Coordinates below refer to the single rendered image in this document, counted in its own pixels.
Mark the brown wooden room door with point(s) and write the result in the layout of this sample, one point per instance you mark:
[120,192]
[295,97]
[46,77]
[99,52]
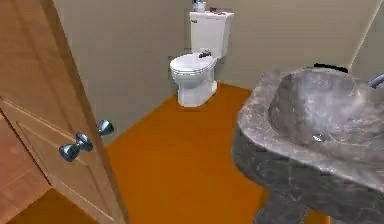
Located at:
[36,76]

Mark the silver round door knob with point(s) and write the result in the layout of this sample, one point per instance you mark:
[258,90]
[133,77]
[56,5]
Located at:
[74,147]
[106,127]

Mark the brown flat object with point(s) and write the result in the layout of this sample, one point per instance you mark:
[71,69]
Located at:
[218,11]

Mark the white toilet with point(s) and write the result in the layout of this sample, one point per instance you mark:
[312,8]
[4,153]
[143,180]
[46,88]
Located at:
[199,63]

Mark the grey marble sink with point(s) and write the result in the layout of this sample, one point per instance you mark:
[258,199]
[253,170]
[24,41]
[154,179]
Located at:
[310,133]

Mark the blue spray bottle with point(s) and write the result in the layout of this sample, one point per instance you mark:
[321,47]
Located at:
[199,5]

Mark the silver sink faucet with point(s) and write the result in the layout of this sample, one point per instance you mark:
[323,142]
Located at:
[376,81]

